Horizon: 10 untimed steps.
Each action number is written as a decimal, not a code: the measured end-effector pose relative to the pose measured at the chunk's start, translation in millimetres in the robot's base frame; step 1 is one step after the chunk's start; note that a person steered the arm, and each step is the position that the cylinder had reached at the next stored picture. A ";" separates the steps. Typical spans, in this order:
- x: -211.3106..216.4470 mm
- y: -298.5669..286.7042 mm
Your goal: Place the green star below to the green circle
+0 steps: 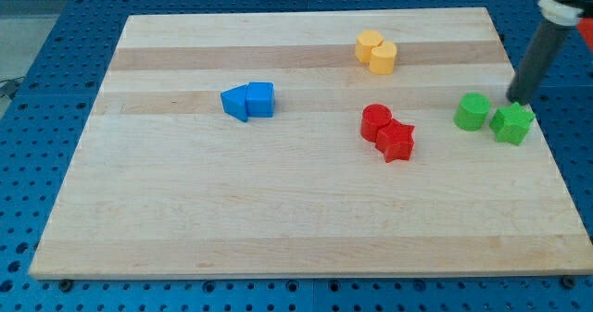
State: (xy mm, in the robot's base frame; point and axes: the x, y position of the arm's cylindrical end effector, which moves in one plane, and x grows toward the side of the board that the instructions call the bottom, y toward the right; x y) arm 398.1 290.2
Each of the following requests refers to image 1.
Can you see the yellow cylinder block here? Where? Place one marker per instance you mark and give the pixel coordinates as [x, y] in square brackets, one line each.
[383, 58]
[366, 41]

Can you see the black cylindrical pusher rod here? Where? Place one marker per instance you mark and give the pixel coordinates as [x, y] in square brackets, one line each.
[546, 43]

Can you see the green star block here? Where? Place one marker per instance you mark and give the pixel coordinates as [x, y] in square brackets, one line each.
[510, 124]

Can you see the blue triangle block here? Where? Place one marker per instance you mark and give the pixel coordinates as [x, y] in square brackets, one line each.
[234, 102]

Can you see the green cylinder block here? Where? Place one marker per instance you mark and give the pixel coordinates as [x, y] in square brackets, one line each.
[472, 111]

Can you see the blue cube block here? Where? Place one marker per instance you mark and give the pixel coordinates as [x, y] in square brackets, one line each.
[260, 99]

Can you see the red star block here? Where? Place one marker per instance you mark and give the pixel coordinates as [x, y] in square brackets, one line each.
[395, 141]

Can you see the yellow cylinder block rear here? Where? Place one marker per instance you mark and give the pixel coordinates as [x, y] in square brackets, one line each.
[366, 41]

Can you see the red cylinder block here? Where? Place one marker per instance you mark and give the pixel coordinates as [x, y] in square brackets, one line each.
[374, 117]

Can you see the yellow cylinder block front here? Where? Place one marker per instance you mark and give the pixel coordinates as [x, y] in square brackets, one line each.
[383, 58]

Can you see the wooden board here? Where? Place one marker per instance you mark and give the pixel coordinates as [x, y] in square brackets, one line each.
[165, 185]

